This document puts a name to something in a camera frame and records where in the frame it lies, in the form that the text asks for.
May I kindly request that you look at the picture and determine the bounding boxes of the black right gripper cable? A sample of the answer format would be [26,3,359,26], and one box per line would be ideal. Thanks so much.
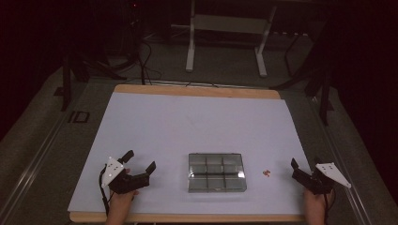
[323,187,336,225]

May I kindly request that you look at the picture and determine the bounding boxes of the black metal stand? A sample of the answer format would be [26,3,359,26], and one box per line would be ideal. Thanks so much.
[270,67,335,127]
[54,54,128,113]

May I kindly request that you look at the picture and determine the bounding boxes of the person's left hand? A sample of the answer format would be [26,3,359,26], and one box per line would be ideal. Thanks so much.
[107,168,141,218]

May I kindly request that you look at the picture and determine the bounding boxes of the wooden table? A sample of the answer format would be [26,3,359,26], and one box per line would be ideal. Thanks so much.
[67,83,312,224]

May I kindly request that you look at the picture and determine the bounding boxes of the clear plastic compartment box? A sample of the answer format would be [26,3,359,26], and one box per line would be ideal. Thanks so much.
[187,152,248,194]

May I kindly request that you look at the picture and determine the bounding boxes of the person's right hand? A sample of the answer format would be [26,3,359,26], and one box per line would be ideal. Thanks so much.
[302,187,334,219]

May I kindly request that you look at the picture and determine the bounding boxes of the white metal stand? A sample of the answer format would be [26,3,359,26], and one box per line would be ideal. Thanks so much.
[185,0,279,78]

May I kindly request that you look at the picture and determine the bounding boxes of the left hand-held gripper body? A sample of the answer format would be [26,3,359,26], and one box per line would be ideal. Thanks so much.
[100,156,151,195]

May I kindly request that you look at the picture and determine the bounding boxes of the black floor cables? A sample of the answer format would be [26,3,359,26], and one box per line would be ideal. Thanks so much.
[104,38,163,86]

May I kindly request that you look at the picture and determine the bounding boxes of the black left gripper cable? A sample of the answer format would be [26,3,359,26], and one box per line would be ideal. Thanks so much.
[99,165,111,218]

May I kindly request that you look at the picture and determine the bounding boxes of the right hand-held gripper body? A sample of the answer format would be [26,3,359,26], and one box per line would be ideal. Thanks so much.
[303,161,352,196]

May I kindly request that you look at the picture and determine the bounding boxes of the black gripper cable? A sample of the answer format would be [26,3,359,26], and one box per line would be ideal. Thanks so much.
[323,187,336,225]
[99,165,111,218]

